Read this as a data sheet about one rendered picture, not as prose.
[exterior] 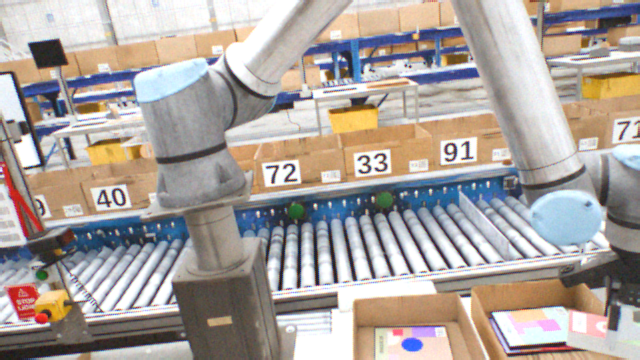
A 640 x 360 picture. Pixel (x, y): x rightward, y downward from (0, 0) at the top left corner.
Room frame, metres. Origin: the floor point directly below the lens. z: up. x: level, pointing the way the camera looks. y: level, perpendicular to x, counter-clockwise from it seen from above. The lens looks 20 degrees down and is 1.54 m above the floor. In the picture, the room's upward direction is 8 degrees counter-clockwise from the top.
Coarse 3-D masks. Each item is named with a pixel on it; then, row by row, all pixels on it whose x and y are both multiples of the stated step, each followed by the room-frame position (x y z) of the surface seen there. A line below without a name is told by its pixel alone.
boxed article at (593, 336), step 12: (576, 312) 0.68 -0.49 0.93; (576, 324) 0.65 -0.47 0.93; (588, 324) 0.64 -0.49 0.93; (600, 324) 0.64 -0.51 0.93; (576, 336) 0.62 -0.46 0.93; (588, 336) 0.61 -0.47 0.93; (600, 336) 0.61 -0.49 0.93; (588, 348) 0.61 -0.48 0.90; (600, 348) 0.60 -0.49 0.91; (624, 348) 0.58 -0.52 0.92; (636, 348) 0.57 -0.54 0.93
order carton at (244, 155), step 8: (256, 144) 2.03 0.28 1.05; (232, 152) 2.04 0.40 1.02; (240, 152) 2.04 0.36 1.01; (248, 152) 2.04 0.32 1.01; (256, 152) 1.86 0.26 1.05; (240, 160) 2.04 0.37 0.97; (248, 160) 1.75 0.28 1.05; (248, 168) 1.75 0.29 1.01; (256, 176) 1.75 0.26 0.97; (256, 184) 1.75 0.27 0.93; (256, 192) 1.75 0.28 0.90
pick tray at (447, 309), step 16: (368, 304) 0.94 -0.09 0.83; (384, 304) 0.93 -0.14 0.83; (400, 304) 0.93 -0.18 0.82; (416, 304) 0.92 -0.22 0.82; (432, 304) 0.92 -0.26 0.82; (448, 304) 0.91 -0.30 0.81; (368, 320) 0.94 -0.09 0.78; (384, 320) 0.93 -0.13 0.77; (400, 320) 0.93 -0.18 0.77; (416, 320) 0.92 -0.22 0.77; (432, 320) 0.92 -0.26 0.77; (448, 320) 0.91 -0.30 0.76; (464, 320) 0.84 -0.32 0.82; (368, 336) 0.90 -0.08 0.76; (448, 336) 0.86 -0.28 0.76; (464, 336) 0.83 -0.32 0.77; (368, 352) 0.84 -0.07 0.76; (464, 352) 0.79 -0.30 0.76; (480, 352) 0.71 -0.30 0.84
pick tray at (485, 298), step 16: (480, 288) 0.92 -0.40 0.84; (496, 288) 0.92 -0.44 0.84; (512, 288) 0.92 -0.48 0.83; (528, 288) 0.91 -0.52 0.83; (544, 288) 0.91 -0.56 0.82; (560, 288) 0.90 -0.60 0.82; (576, 288) 0.90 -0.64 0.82; (480, 304) 0.85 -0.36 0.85; (496, 304) 0.92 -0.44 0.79; (512, 304) 0.92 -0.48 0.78; (528, 304) 0.91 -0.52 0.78; (544, 304) 0.91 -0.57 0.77; (560, 304) 0.90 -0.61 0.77; (576, 304) 0.89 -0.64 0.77; (592, 304) 0.82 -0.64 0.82; (480, 320) 0.84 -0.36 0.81; (480, 336) 0.84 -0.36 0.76; (496, 336) 0.73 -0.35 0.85; (496, 352) 0.72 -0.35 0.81; (560, 352) 0.75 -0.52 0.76; (576, 352) 0.74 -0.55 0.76; (592, 352) 0.74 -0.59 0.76
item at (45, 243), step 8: (40, 232) 1.14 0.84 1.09; (48, 232) 1.12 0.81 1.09; (56, 232) 1.11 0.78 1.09; (64, 232) 1.12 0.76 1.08; (72, 232) 1.15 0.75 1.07; (32, 240) 1.10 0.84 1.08; (40, 240) 1.10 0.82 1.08; (48, 240) 1.09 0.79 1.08; (56, 240) 1.10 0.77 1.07; (64, 240) 1.10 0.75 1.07; (72, 240) 1.13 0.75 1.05; (32, 248) 1.09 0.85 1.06; (40, 248) 1.09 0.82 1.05; (48, 248) 1.09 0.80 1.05; (56, 248) 1.10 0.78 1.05; (40, 256) 1.11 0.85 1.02; (48, 256) 1.11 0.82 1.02; (56, 256) 1.12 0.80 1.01; (48, 264) 1.10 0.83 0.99
